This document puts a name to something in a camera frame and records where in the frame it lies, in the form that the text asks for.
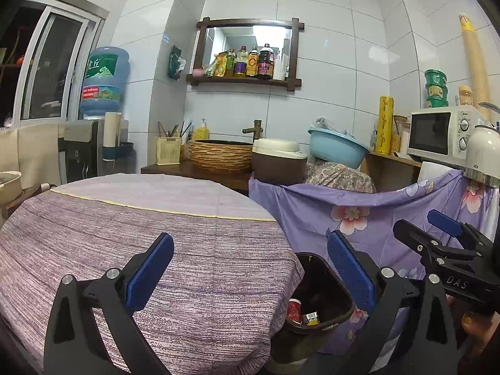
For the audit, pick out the teal cup holder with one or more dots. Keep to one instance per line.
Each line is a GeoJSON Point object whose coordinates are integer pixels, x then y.
{"type": "Point", "coordinates": [125, 152]}

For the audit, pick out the white bottle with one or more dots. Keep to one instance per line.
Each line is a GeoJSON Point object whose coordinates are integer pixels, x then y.
{"type": "Point", "coordinates": [280, 68]}

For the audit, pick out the dark sauce bottle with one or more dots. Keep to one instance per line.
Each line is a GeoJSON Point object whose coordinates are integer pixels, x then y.
{"type": "Point", "coordinates": [265, 64]}

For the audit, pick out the cream cooking pot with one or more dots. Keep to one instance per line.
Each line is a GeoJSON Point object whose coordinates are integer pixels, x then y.
{"type": "Point", "coordinates": [9, 189]}

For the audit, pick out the wrapped stack of paper cups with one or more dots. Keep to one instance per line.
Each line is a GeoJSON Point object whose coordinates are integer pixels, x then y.
{"type": "Point", "coordinates": [476, 66]}

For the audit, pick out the yellow snack packet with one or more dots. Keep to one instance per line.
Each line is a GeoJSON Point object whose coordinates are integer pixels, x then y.
{"type": "Point", "coordinates": [311, 319]}

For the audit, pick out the white flat board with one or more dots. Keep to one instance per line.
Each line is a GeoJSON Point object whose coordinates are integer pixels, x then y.
{"type": "Point", "coordinates": [437, 172]}

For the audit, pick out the beige cloth cover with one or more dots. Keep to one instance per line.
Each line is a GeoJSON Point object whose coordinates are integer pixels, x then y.
{"type": "Point", "coordinates": [35, 156]}

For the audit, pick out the grey water dispenser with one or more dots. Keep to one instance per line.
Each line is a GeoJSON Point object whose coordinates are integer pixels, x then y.
{"type": "Point", "coordinates": [82, 152]}

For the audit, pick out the yellow soap bottle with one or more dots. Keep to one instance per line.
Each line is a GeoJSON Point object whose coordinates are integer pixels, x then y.
{"type": "Point", "coordinates": [202, 132]}

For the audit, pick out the yellow oil bottle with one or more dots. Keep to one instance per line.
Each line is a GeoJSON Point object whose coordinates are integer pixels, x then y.
{"type": "Point", "coordinates": [241, 64]}

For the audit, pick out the green oil bottle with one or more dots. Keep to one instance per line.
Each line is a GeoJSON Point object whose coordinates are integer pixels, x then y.
{"type": "Point", "coordinates": [230, 64]}

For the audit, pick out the grey plastic bag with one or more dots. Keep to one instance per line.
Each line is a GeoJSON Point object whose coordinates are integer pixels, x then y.
{"type": "Point", "coordinates": [330, 125]}

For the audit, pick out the glass jar with wooden lid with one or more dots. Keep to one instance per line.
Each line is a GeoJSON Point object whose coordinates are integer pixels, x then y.
{"type": "Point", "coordinates": [399, 134]}

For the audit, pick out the sliding window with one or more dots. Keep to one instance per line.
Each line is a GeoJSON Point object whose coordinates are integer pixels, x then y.
{"type": "Point", "coordinates": [50, 66]}

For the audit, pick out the yellow green refill pouch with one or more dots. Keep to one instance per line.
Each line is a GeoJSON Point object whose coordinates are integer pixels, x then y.
{"type": "Point", "coordinates": [218, 65]}

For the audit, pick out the green tissue pack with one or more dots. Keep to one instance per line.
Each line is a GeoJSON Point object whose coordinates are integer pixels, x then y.
{"type": "Point", "coordinates": [175, 62]}

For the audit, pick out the person's right hand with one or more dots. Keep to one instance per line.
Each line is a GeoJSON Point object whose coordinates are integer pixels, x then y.
{"type": "Point", "coordinates": [478, 332]}

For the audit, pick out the red canister with white lid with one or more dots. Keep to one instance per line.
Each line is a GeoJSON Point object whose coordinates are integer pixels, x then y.
{"type": "Point", "coordinates": [295, 310]}

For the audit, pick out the brown white rice cooker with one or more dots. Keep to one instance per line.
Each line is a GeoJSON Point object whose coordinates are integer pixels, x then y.
{"type": "Point", "coordinates": [277, 164]}

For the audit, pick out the light blue plastic basin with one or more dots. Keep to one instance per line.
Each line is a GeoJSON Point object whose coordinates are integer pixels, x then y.
{"type": "Point", "coordinates": [338, 148]}

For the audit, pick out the woven pattern sink basin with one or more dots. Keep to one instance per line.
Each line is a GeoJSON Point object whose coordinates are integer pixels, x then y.
{"type": "Point", "coordinates": [220, 158]}

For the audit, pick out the white electric kettle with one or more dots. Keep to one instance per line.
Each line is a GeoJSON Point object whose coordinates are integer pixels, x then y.
{"type": "Point", "coordinates": [484, 152]}

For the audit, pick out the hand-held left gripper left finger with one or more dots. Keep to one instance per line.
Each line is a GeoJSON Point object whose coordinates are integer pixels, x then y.
{"type": "Point", "coordinates": [150, 271]}

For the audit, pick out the beige chopstick holder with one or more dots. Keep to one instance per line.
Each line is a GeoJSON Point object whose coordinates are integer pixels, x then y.
{"type": "Point", "coordinates": [168, 151]}

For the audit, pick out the brown label bottle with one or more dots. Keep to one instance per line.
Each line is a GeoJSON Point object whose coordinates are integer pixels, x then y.
{"type": "Point", "coordinates": [252, 64]}

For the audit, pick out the white microwave oven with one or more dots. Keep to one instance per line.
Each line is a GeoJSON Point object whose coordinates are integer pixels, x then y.
{"type": "Point", "coordinates": [441, 132]}

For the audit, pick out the white paper cup tube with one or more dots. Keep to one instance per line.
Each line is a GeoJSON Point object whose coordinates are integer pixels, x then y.
{"type": "Point", "coordinates": [112, 132]}

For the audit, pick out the blue water jug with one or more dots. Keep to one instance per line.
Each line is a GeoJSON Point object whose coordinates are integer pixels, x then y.
{"type": "Point", "coordinates": [103, 82]}

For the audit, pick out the bundle of chopsticks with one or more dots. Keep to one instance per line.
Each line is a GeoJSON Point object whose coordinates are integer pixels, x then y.
{"type": "Point", "coordinates": [172, 129]}

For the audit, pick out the yellow wrap roll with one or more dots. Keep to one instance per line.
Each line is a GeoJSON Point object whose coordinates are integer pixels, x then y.
{"type": "Point", "coordinates": [385, 125]}

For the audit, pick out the purple floral cloth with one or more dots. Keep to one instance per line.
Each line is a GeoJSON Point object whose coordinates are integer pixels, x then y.
{"type": "Point", "coordinates": [308, 211]}

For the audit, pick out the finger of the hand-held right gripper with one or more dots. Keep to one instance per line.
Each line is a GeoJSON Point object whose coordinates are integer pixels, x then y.
{"type": "Point", "coordinates": [425, 246]}
{"type": "Point", "coordinates": [445, 222]}

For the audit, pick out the pink cup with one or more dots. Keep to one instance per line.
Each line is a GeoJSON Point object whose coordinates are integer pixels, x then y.
{"type": "Point", "coordinates": [198, 73]}

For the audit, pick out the yellow jar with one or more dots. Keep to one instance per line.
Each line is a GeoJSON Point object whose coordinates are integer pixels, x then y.
{"type": "Point", "coordinates": [465, 95]}

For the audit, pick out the wooden cabinet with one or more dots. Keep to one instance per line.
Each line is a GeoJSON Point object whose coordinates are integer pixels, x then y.
{"type": "Point", "coordinates": [390, 172]}

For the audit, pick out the wooden framed mirror shelf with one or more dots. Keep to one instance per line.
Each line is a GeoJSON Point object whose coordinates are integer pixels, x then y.
{"type": "Point", "coordinates": [242, 35]}

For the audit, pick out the black trash bin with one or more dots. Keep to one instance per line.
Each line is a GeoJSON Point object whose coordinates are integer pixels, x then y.
{"type": "Point", "coordinates": [312, 277]}

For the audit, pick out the brown patterned cloth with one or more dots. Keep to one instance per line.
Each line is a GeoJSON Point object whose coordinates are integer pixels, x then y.
{"type": "Point", "coordinates": [340, 177]}

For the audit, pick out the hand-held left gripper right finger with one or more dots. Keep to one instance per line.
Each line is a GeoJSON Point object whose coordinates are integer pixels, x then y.
{"type": "Point", "coordinates": [351, 277]}

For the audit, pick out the bronze faucet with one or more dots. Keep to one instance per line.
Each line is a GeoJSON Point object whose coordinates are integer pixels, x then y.
{"type": "Point", "coordinates": [256, 129]}

